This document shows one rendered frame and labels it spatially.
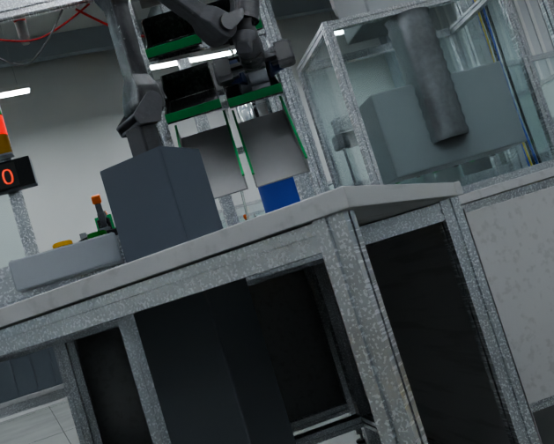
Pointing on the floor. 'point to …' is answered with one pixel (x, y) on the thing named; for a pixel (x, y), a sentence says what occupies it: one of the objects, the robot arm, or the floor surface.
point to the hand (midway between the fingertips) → (256, 72)
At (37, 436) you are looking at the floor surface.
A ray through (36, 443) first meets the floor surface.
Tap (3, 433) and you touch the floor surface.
